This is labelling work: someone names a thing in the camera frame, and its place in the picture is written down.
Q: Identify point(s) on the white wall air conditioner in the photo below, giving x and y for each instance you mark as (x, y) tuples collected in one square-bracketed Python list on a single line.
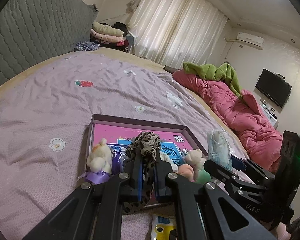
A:
[(251, 40)]

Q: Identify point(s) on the yellow frog wet wipes pack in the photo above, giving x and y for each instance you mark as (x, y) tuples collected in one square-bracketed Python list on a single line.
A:
[(163, 227)]

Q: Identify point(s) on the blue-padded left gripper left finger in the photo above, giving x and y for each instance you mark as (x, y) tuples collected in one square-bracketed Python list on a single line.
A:
[(131, 187)]

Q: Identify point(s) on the stack of folded clothes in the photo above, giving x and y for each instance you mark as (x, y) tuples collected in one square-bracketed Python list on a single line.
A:
[(110, 36)]

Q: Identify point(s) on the beige bear pink dress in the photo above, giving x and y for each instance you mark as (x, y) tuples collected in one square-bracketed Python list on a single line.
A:
[(196, 160)]

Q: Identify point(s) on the white curtains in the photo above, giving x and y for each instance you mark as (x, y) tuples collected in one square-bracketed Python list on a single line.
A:
[(171, 32)]

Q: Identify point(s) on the green tissue pack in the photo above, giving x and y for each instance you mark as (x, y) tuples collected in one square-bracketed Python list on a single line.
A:
[(219, 149)]

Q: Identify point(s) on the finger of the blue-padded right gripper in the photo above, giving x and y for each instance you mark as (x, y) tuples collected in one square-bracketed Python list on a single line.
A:
[(251, 169), (230, 177)]

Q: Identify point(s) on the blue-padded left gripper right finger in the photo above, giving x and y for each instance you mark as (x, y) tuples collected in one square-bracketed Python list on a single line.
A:
[(165, 188)]

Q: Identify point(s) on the purple frog wet wipes pack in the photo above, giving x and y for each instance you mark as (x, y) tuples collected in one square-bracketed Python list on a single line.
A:
[(118, 157)]

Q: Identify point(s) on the black wall television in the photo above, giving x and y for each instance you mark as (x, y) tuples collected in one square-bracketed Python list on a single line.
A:
[(274, 87)]

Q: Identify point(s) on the green blanket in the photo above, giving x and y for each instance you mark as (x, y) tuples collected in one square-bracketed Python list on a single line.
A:
[(210, 72)]

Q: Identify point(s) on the grey quilted headboard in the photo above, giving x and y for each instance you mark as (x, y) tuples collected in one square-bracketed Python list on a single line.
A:
[(32, 31)]

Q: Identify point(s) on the lilac patterned bed sheet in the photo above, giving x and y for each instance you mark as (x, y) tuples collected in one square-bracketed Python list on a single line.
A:
[(44, 121)]

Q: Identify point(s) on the shallow grey cardboard box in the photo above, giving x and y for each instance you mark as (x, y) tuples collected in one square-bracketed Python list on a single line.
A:
[(106, 197)]

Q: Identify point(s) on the dark floral cloth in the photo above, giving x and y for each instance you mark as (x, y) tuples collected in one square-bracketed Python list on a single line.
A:
[(86, 46)]

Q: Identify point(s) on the person's right hand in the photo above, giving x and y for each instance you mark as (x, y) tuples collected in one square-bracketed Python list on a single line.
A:
[(288, 232)]

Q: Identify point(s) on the white floral scrunchie cloth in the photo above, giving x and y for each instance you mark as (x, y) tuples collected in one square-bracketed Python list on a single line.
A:
[(166, 158)]

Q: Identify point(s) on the peach squishy toy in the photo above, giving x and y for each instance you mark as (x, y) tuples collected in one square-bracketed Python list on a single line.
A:
[(186, 171)]

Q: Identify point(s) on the pink quilted duvet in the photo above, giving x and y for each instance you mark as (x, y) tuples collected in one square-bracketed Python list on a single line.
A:
[(244, 116)]

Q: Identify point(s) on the leopard print scrunchie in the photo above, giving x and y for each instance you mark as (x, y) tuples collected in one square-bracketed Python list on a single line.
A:
[(148, 143)]

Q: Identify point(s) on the cream bear purple dress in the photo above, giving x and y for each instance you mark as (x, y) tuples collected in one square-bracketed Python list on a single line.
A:
[(99, 164)]

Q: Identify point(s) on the green squishy egg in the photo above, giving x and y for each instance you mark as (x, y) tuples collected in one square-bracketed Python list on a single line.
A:
[(203, 177)]

